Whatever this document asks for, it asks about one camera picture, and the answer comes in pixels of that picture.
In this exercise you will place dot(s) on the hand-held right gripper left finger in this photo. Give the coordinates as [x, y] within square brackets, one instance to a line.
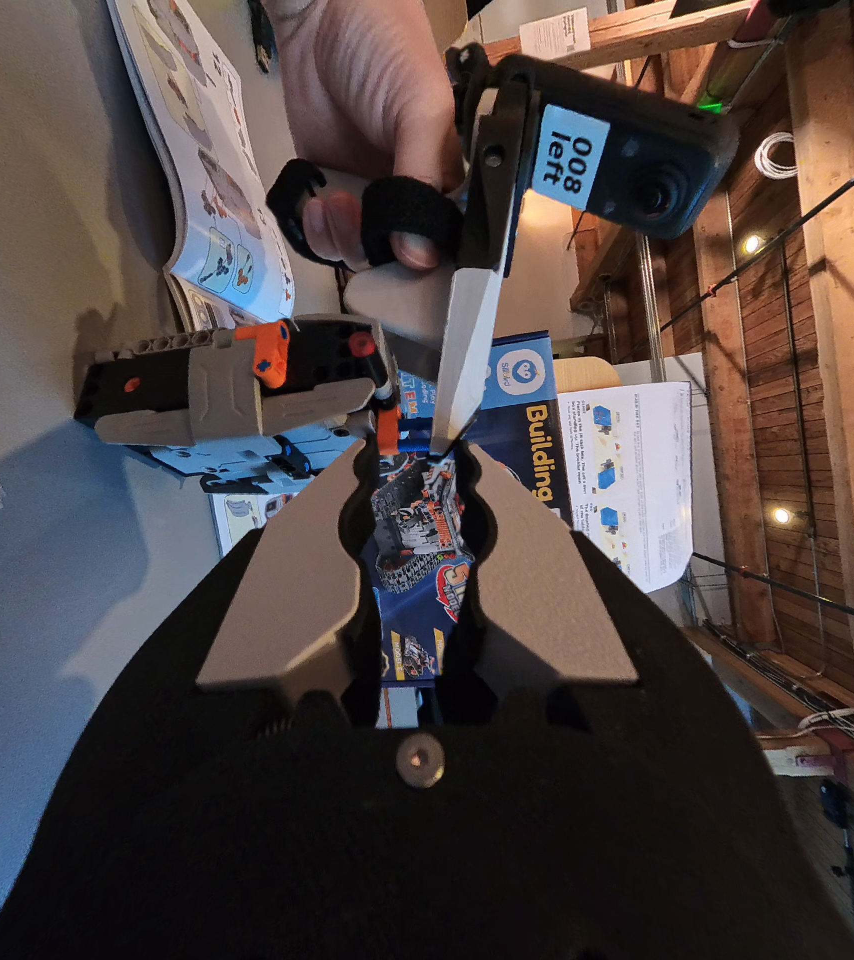
[284, 600]

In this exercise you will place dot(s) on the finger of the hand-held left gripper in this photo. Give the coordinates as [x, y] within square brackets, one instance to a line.
[468, 337]

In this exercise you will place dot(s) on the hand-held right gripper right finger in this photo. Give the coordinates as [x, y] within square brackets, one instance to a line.
[547, 600]

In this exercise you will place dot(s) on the grey toy robot model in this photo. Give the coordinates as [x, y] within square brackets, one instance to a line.
[224, 390]

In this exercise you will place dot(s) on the grey desk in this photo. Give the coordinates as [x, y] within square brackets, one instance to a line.
[36, 225]

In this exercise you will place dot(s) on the person's left hand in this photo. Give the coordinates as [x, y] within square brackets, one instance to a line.
[367, 90]

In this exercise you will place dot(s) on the green exit sign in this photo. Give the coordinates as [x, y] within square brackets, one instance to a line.
[710, 103]

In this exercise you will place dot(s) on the blue robot kit box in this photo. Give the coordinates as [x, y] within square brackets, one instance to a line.
[517, 420]

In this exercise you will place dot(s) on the ceiling spot light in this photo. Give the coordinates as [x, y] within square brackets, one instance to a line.
[782, 515]
[753, 244]

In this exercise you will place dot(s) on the curved plywood panel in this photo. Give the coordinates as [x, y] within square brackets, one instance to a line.
[584, 375]

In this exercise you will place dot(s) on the white printed notice sheet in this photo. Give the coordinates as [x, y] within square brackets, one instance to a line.
[644, 480]

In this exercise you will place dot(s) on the small white notice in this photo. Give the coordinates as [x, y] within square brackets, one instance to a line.
[554, 30]

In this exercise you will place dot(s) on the white instruction booklet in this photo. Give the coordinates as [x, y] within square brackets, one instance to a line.
[171, 150]

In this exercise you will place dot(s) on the black usb plug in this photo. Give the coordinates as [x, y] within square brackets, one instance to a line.
[262, 37]

